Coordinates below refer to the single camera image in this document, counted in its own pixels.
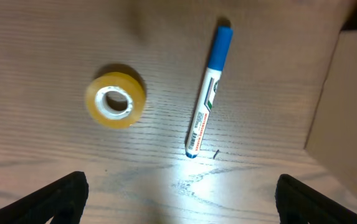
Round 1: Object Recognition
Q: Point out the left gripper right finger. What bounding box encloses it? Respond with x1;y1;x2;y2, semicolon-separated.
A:
275;174;357;224

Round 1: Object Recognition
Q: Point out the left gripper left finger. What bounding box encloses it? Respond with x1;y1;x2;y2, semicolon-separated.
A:
0;171;88;224

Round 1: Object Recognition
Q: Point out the cardboard box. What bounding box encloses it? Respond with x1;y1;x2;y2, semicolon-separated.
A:
305;30;357;198

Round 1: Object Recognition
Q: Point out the yellow clear tape roll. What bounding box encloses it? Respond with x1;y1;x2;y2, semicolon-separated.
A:
85;72;146;129

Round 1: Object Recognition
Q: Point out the blue whiteboard marker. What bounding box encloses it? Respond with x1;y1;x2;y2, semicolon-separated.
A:
185;26;233;159

